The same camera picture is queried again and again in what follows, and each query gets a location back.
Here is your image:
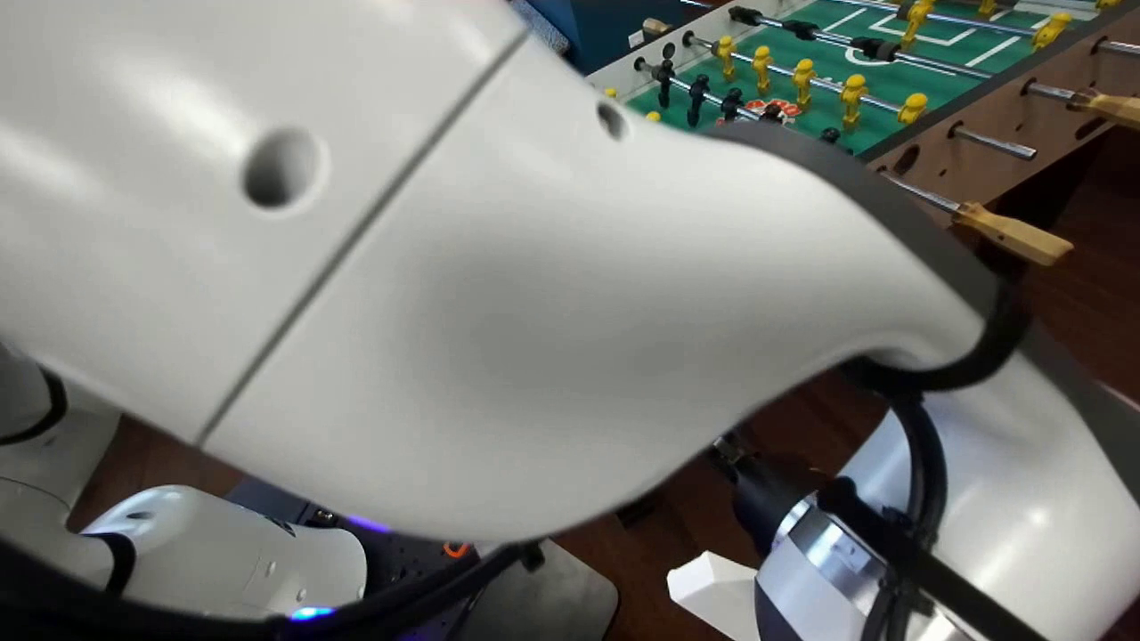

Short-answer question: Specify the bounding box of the foosball table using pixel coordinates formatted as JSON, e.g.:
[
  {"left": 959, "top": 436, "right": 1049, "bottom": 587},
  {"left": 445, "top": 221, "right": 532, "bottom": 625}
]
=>
[{"left": 585, "top": 0, "right": 1140, "bottom": 272}]

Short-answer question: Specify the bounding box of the five yellow player foosball rod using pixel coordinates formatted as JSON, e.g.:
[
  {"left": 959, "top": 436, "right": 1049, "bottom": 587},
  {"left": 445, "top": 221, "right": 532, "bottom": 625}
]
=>
[{"left": 630, "top": 10, "right": 1040, "bottom": 166}]

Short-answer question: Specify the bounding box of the three black player foosball rod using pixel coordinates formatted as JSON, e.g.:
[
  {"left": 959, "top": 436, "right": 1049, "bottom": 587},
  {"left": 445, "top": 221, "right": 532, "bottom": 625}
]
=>
[{"left": 724, "top": 0, "right": 1140, "bottom": 132}]

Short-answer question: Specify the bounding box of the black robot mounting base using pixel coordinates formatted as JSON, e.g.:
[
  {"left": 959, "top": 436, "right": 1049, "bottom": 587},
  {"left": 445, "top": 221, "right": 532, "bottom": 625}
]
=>
[{"left": 224, "top": 475, "right": 620, "bottom": 641}]

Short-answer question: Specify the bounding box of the five black player foosball rod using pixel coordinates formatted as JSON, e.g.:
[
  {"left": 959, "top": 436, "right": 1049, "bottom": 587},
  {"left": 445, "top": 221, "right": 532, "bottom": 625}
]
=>
[{"left": 625, "top": 43, "right": 1074, "bottom": 272}]

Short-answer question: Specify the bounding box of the two yellow player foosball rod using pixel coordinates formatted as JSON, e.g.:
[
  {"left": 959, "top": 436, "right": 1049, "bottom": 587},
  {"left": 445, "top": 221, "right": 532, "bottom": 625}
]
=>
[{"left": 895, "top": 0, "right": 1140, "bottom": 63}]

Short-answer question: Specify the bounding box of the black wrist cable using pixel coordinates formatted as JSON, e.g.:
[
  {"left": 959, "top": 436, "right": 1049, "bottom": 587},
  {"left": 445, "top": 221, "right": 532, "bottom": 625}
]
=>
[{"left": 707, "top": 282, "right": 1029, "bottom": 641}]

